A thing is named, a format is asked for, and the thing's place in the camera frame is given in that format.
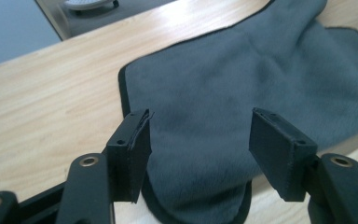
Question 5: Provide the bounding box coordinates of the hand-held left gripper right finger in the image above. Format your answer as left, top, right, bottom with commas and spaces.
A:
248, 106, 320, 203

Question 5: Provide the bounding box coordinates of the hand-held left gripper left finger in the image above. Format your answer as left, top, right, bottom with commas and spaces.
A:
105, 108, 155, 204

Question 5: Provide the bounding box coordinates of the grey and yellow cloth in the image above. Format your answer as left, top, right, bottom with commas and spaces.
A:
117, 0, 358, 224

